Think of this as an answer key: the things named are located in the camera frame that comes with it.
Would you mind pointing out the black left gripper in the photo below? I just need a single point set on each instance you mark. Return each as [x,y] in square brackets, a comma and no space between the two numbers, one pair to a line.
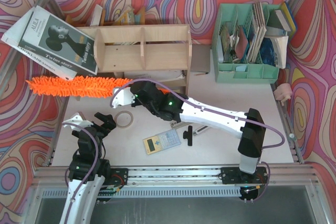
[97,127]

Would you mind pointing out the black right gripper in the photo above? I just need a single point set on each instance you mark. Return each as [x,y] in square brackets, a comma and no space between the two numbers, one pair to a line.
[139,91]

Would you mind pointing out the orange microfiber duster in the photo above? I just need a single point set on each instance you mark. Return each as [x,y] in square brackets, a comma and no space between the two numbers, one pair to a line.
[93,87]

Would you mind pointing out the large black-cover book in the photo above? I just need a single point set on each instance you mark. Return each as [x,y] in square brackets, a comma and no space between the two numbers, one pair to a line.
[29,35]

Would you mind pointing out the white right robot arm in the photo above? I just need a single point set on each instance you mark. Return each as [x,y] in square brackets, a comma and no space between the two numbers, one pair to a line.
[248,127]

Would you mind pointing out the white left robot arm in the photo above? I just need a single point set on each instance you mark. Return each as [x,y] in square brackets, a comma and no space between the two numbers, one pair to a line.
[88,169]

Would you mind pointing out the wooden bookshelf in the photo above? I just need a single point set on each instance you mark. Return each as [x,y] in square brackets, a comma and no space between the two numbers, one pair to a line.
[144,48]

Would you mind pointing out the grey and black stapler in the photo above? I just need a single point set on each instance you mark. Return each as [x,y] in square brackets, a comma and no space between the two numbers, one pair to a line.
[175,125]

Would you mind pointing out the white paper booklet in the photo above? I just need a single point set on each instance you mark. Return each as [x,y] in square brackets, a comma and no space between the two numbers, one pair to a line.
[160,76]

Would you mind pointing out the black plastic clip piece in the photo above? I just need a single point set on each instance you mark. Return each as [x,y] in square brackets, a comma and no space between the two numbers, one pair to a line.
[188,135]

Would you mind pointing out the gold scientific calculator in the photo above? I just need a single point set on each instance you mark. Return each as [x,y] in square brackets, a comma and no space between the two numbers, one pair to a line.
[161,142]

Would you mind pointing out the black stapler remover tool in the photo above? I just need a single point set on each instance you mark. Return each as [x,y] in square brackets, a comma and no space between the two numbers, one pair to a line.
[200,130]

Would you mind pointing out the pencil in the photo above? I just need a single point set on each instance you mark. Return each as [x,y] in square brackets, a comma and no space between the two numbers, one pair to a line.
[201,73]

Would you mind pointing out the grey notebook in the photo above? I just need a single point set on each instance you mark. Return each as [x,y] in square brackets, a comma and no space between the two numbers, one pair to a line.
[200,58]

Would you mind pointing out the green desk organizer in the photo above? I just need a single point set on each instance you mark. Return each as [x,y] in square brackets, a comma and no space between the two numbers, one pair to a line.
[231,41]

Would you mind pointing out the wooden book stand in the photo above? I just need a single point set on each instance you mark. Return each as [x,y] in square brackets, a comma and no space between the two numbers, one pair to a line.
[84,47]

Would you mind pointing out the red brown booklet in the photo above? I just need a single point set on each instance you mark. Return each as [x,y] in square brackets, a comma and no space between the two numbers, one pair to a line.
[241,44]

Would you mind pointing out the pink plastic piggy toy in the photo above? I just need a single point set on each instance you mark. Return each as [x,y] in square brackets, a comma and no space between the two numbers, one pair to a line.
[283,93]

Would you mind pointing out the blue and yellow book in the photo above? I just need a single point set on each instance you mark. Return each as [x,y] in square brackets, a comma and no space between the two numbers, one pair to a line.
[281,21]

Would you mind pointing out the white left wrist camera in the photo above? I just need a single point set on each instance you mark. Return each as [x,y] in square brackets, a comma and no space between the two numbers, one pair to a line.
[76,122]

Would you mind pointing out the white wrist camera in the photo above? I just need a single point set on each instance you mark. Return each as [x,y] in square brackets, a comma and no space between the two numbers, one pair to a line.
[122,97]
[76,122]

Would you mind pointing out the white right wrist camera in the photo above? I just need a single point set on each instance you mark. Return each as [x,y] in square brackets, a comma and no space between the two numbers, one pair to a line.
[122,97]

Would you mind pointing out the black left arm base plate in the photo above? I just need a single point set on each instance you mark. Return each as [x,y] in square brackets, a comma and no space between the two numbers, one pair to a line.
[117,179]

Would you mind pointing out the aluminium front rail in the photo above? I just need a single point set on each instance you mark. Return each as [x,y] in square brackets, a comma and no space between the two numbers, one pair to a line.
[293,174]

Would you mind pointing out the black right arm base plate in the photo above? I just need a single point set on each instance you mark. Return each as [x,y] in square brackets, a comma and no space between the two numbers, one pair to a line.
[251,186]

